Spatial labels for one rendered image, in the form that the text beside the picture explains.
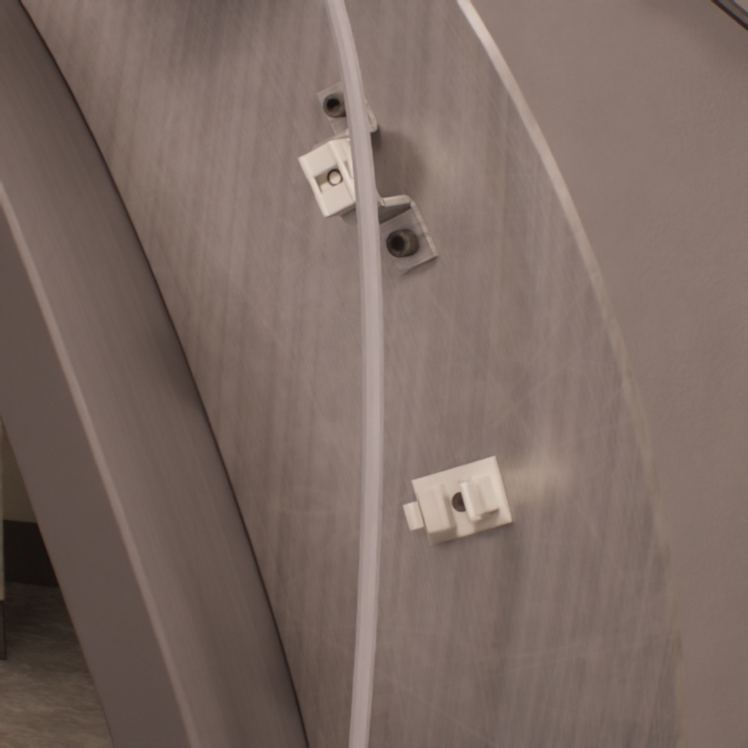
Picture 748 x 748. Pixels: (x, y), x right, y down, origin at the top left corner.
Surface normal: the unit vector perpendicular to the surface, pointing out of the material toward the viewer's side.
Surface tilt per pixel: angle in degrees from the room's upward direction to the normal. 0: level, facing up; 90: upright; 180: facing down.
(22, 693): 0
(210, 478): 65
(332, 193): 90
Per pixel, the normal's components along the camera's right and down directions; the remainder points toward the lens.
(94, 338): 0.77, -0.38
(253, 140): -0.51, 0.12
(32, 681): 0.07, -0.98
